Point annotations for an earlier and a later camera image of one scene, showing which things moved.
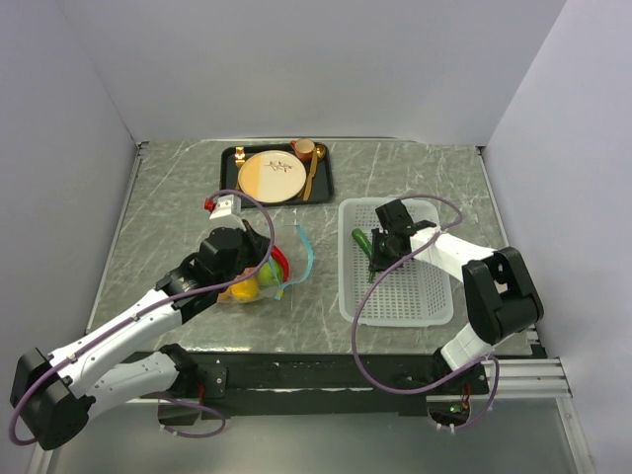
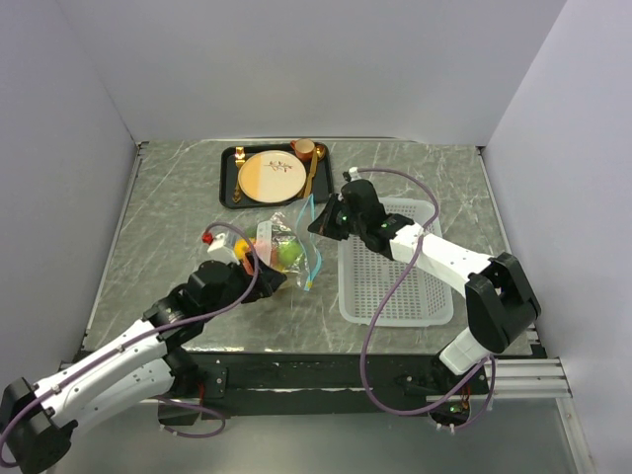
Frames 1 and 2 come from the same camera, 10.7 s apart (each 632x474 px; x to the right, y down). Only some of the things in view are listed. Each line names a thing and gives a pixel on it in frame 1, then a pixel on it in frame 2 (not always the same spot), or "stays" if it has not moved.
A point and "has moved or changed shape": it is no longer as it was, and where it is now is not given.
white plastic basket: [412, 294] stays
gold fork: [239, 160] stays
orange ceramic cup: [303, 148] stays
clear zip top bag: [291, 263] has moved or changed shape
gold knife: [309, 182] stays
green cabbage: [266, 276] has moved or changed shape
